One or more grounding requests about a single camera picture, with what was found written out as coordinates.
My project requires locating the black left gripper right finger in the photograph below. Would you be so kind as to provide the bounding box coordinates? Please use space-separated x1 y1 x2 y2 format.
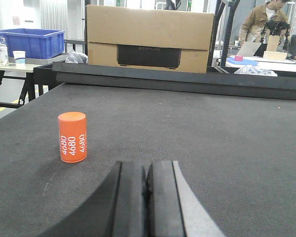
147 160 224 237

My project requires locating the crumpled plastic bag right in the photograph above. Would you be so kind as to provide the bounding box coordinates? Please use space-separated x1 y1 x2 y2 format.
234 65 278 77

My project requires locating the large cardboard box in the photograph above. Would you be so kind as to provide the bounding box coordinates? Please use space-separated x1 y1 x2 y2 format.
86 5 214 73

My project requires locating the blue plastic crate on table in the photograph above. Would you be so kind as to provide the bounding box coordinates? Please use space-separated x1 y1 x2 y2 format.
0 28 65 59

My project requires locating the orange cylindrical capacitor 4680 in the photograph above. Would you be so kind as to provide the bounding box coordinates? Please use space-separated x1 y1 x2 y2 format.
58 112 87 163

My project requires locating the black table edge rail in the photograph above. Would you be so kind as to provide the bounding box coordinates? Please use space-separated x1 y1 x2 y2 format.
34 62 296 100

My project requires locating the crumpled plastic bag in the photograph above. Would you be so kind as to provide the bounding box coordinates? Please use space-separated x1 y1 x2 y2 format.
65 50 88 64
234 65 278 77

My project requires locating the pink small box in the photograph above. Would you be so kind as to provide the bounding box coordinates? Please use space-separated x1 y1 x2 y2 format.
234 55 243 62

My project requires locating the black folding table frame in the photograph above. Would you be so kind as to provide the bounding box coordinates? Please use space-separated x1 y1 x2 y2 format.
0 68 45 109

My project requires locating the white paper cup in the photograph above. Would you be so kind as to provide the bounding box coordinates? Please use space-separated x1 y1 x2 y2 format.
13 50 26 67

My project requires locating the person in tan jacket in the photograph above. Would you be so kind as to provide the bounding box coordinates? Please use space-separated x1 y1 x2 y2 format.
239 0 288 57

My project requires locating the silver laptop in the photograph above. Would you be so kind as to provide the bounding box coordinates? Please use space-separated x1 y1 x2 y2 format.
237 41 261 57

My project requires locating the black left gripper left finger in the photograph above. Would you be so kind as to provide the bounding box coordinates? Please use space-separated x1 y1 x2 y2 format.
41 161 146 237

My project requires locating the crumpled plastic bag left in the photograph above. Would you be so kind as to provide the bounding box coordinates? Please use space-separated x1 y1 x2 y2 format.
65 50 88 64

